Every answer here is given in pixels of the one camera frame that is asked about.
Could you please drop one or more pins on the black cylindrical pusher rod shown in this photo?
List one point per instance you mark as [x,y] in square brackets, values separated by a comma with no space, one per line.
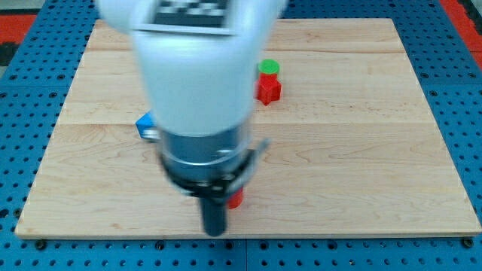
[214,215]

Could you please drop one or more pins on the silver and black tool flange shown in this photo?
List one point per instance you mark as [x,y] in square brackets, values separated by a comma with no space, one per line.
[211,166]

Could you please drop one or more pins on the red circle block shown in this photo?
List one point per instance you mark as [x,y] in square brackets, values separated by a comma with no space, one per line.
[236,199]

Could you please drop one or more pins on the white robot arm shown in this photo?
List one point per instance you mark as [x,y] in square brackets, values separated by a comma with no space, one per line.
[198,60]

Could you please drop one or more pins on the red star block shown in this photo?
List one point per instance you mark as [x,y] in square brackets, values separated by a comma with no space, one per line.
[269,89]

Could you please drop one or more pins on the green circle block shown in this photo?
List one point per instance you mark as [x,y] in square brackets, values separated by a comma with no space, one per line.
[268,67]

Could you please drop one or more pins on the blue cube block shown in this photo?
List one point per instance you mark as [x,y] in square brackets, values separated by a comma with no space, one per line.
[146,127]

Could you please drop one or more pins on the light wooden board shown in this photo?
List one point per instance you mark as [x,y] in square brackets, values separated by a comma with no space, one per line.
[355,151]

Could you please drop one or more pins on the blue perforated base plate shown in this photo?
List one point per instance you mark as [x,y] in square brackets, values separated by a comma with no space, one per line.
[37,81]

